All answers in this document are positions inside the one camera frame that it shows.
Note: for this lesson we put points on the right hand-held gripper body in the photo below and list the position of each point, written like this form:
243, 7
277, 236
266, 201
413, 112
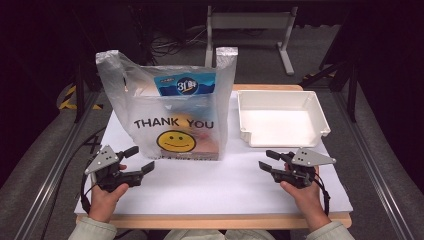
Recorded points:
308, 158

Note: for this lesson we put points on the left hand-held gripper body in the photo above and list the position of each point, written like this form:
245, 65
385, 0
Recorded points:
103, 158

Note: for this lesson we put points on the white plastic tray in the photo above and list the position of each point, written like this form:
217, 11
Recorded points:
280, 123

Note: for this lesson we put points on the clear plastic bag smiley print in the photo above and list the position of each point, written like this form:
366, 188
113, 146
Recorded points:
150, 110

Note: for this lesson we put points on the blue snack packet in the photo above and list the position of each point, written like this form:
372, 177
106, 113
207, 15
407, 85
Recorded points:
185, 85

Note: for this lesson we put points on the person's left hand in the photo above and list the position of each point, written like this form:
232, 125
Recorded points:
103, 203

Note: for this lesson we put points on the person's right hand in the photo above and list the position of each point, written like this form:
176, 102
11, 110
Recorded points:
308, 203

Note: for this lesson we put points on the white table mat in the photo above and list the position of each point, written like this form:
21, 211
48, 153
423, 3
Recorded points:
206, 186

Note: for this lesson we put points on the yellow black hazard tape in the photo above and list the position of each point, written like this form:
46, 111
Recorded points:
66, 103

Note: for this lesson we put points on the black metal stand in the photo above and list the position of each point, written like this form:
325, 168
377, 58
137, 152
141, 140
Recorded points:
79, 93
351, 96

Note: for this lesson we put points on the wooden table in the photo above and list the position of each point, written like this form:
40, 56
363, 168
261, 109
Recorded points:
216, 221

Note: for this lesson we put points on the person's lap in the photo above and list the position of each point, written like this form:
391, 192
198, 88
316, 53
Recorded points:
216, 235

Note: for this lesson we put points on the white metal stand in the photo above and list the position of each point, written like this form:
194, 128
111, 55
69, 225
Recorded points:
250, 20

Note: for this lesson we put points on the aluminium floor rail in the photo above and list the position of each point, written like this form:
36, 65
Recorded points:
50, 180
376, 180

